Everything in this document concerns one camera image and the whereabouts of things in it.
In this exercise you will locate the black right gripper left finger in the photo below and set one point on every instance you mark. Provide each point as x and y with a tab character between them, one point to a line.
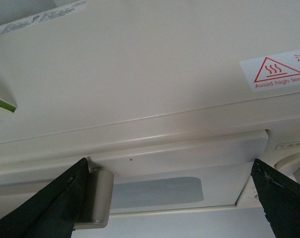
53	211

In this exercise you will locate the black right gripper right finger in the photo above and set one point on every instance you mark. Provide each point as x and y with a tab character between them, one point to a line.
280	198

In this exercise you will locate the white oven door handle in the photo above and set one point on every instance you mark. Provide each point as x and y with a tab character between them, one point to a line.
96	207

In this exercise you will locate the glass oven door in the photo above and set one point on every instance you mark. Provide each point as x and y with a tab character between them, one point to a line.
206	172

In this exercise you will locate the cream toaster oven body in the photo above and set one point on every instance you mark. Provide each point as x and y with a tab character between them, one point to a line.
124	74

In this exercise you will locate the upper temperature knob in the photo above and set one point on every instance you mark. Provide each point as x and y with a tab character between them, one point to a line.
289	165

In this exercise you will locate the green plant leaf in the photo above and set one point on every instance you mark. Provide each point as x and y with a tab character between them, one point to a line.
7	106

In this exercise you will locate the red heat warning sticker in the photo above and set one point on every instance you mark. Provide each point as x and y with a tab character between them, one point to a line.
272	72

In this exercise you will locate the white instruction label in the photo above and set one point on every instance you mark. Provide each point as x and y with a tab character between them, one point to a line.
19	14

